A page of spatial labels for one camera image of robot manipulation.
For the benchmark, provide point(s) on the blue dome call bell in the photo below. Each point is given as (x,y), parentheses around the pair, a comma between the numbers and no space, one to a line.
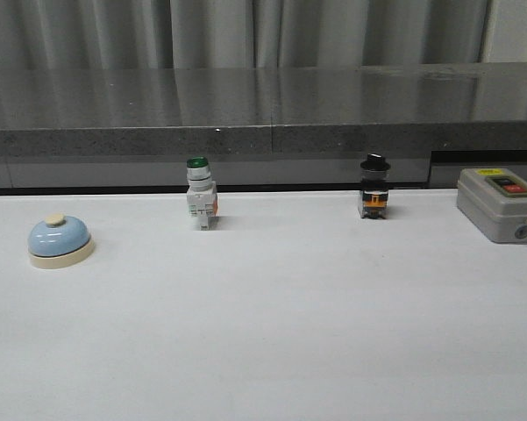
(59,241)

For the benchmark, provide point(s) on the grey stone counter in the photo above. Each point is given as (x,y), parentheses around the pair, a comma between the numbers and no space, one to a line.
(118,131)

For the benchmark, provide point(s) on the grey push-button control box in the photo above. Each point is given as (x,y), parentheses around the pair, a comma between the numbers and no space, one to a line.
(495,201)

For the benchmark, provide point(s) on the grey pleated curtain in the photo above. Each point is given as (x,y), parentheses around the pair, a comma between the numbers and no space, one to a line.
(238,34)

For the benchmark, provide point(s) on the green pushbutton switch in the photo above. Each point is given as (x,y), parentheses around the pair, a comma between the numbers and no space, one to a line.
(201,196)

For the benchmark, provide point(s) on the black selector switch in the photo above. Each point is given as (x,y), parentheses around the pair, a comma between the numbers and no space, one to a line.
(374,189)

